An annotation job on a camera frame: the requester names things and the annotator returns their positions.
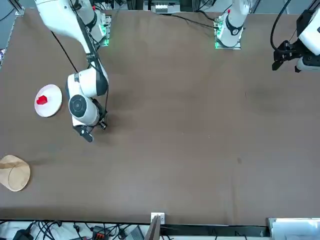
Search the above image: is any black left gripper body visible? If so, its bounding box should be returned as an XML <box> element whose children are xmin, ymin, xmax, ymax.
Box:
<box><xmin>273</xmin><ymin>41</ymin><xmax>302</xmax><ymax>63</ymax></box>

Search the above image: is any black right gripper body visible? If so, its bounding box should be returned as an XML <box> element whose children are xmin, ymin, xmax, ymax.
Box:
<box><xmin>72</xmin><ymin>118</ymin><xmax>108</xmax><ymax>143</ymax></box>

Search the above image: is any pink plate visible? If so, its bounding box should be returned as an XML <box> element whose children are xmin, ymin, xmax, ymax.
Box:
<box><xmin>34</xmin><ymin>84</ymin><xmax>63</xmax><ymax>118</ymax></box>

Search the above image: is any wooden cup rack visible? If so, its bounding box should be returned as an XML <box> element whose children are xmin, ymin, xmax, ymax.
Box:
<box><xmin>0</xmin><ymin>154</ymin><xmax>31</xmax><ymax>193</ymax></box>

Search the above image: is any red black power strip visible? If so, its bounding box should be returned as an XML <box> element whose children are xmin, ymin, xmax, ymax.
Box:
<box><xmin>91</xmin><ymin>225</ymin><xmax>106</xmax><ymax>240</ymax></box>

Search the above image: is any black ribbed power supply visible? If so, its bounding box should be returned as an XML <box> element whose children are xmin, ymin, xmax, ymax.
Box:
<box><xmin>126</xmin><ymin>225</ymin><xmax>145</xmax><ymax>240</ymax></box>

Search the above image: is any black power adapter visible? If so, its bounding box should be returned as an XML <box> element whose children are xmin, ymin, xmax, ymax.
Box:
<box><xmin>11</xmin><ymin>228</ymin><xmax>34</xmax><ymax>240</ymax></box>

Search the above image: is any white plastic box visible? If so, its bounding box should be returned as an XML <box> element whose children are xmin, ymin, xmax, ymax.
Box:
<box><xmin>266</xmin><ymin>217</ymin><xmax>320</xmax><ymax>240</ymax></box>

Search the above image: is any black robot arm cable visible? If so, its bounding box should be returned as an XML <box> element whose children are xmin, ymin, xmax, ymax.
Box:
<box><xmin>50</xmin><ymin>29</ymin><xmax>79</xmax><ymax>73</ymax></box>
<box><xmin>74</xmin><ymin>7</ymin><xmax>109</xmax><ymax>118</ymax></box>
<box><xmin>270</xmin><ymin>0</ymin><xmax>293</xmax><ymax>51</ymax></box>

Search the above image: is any black cable on table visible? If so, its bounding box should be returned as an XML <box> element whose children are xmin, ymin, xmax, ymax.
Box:
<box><xmin>154</xmin><ymin>11</ymin><xmax>221</xmax><ymax>31</ymax></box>

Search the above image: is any aluminium frame post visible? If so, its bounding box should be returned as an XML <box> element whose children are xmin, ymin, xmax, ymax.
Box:
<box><xmin>146</xmin><ymin>212</ymin><xmax>166</xmax><ymax>240</ymax></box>

